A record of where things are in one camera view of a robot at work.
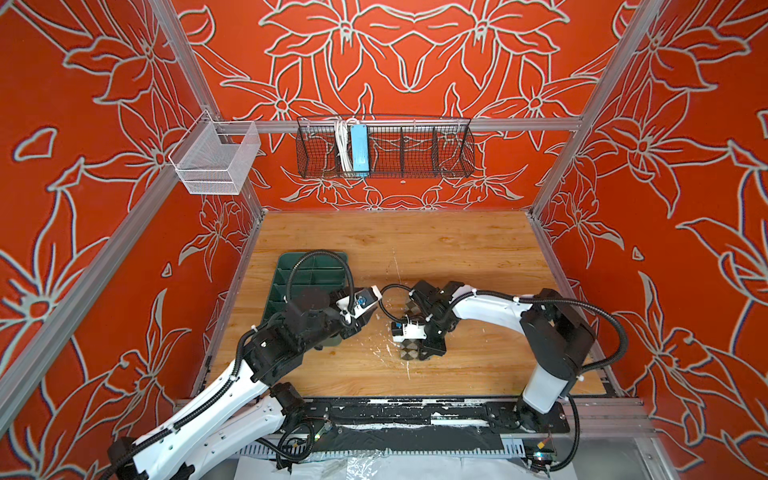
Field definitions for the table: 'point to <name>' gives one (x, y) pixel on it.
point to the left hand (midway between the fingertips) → (368, 293)
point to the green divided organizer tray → (307, 279)
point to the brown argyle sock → (410, 348)
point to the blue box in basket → (360, 150)
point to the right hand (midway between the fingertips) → (417, 351)
